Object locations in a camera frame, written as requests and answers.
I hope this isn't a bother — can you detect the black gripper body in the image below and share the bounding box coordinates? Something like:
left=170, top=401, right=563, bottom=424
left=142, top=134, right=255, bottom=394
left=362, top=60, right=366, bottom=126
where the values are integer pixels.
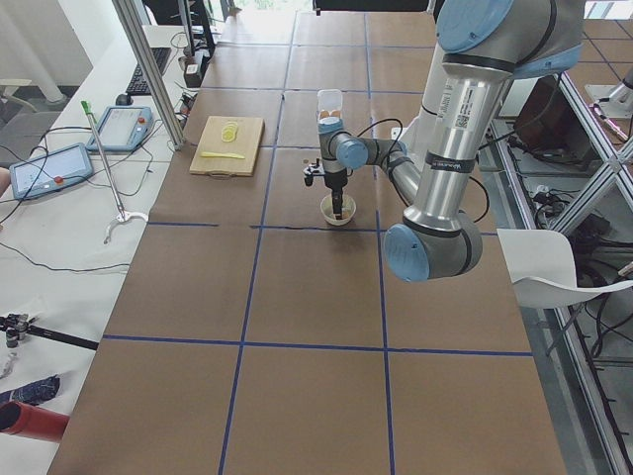
left=303, top=163, right=348, bottom=193

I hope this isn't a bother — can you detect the clear plastic egg box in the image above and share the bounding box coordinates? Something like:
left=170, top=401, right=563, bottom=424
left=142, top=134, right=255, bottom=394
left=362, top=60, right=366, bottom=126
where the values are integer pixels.
left=316, top=89, right=343, bottom=124

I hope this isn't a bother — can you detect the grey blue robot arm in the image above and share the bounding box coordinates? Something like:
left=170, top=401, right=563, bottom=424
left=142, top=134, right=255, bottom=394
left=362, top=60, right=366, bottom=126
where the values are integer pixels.
left=304, top=1, right=585, bottom=282

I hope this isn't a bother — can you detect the white round bowl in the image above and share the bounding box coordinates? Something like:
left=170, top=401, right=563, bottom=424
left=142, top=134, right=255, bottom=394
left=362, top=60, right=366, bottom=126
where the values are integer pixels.
left=320, top=194, right=357, bottom=227

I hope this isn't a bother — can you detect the bamboo cutting board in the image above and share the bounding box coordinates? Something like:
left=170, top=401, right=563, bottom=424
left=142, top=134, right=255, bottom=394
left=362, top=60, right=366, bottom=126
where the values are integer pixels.
left=189, top=116, right=264, bottom=176

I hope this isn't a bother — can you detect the yellow plastic knife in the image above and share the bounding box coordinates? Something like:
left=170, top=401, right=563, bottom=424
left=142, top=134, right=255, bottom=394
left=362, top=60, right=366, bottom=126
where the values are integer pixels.
left=200, top=151, right=245, bottom=159

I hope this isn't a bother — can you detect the white plastic chair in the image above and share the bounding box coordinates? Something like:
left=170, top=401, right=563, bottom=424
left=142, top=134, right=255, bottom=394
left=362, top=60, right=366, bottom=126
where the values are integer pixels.
left=497, top=229, right=632, bottom=309

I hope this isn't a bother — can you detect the long reacher grabber tool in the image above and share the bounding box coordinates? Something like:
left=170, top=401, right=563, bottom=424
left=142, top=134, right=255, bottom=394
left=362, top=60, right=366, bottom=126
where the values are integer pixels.
left=81, top=100, right=148, bottom=244

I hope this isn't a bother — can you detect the black keyboard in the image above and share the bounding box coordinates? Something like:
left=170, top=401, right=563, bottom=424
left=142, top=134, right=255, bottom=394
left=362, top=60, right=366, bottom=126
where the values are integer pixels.
left=124, top=47, right=172, bottom=97

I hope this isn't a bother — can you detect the black computer mouse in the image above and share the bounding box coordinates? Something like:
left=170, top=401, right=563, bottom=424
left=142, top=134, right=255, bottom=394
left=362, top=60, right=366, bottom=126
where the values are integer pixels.
left=115, top=94, right=133, bottom=106

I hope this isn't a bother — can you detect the teach pendant near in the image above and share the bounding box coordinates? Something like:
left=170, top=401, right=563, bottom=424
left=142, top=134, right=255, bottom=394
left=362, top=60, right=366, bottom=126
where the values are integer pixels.
left=9, top=143, right=93, bottom=200

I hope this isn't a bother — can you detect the red cylinder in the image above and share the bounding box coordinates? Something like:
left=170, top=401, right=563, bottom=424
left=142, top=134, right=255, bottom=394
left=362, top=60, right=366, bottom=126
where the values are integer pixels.
left=1, top=401, right=69, bottom=442

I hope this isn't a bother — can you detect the aluminium frame post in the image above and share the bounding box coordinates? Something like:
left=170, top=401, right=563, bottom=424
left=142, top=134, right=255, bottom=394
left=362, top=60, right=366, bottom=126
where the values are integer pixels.
left=112, top=0, right=185, bottom=150

